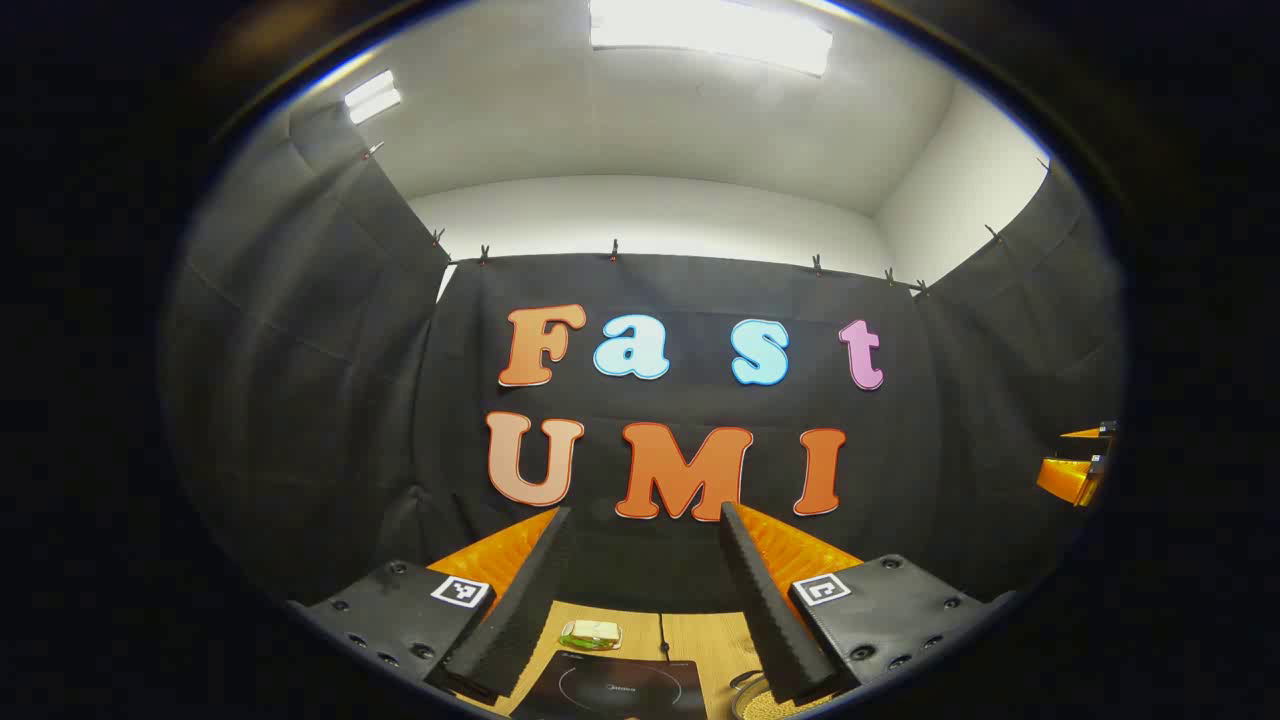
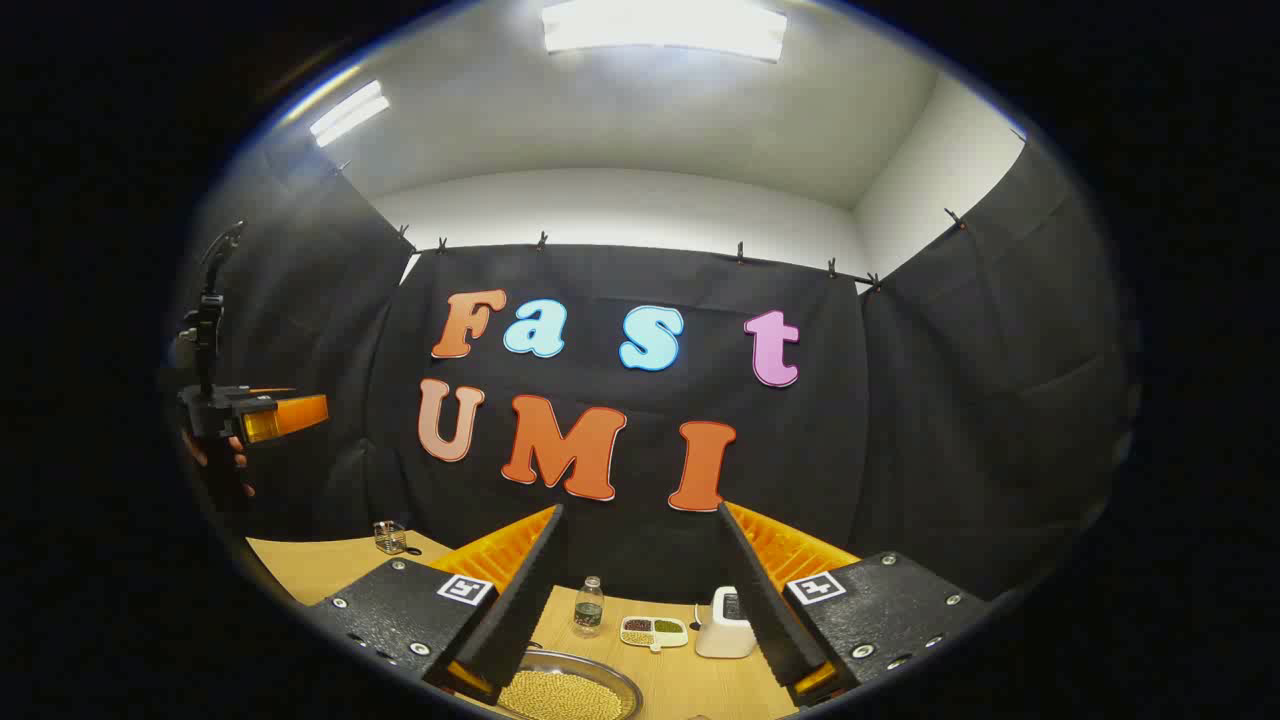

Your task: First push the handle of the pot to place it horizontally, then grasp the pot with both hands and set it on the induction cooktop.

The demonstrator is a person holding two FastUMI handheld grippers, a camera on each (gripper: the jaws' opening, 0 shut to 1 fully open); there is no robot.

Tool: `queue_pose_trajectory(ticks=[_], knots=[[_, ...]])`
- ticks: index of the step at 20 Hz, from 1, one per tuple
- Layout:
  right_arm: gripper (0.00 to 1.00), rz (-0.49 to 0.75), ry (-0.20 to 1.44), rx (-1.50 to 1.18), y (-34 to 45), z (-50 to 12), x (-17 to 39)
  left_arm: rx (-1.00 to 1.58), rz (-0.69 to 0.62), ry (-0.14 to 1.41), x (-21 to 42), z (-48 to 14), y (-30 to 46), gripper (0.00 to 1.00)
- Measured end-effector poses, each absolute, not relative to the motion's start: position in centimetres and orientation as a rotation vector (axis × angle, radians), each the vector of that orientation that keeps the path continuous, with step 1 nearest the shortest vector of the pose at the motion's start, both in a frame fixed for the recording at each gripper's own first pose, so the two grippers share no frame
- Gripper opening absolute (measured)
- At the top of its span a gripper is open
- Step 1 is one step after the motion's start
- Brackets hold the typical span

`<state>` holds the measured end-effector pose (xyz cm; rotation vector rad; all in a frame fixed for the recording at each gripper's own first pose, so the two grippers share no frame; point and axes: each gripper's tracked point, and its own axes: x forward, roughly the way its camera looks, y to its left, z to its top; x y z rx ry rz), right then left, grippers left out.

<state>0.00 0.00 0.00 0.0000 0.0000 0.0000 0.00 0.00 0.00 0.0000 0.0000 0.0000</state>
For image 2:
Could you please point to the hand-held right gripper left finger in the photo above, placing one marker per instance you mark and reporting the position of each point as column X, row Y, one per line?
column 525, row 600

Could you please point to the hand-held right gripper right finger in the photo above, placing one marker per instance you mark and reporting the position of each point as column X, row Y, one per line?
column 765, row 610

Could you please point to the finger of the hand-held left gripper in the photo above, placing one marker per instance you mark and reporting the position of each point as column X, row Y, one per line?
column 290, row 415

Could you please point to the stainless steel pot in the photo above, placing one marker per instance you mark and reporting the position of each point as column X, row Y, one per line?
column 615, row 678

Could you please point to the white boxy appliance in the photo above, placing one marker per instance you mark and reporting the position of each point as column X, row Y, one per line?
column 722, row 635

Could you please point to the clear plastic water bottle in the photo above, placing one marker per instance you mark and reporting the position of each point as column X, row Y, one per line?
column 588, row 610

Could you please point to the pile of yellow soybeans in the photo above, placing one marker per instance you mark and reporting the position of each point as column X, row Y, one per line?
column 560, row 698

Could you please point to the white divided bean dish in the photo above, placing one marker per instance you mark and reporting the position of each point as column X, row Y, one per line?
column 655, row 632

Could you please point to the small clear glass holder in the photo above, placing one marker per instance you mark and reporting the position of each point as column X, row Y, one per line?
column 390, row 538

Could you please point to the row of black clips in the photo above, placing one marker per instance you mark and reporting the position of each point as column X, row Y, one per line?
column 541, row 240

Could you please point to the small ceiling light panel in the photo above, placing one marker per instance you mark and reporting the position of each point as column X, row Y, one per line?
column 348, row 113

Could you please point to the large ceiling light panel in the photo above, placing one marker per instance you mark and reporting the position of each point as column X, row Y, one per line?
column 665, row 28

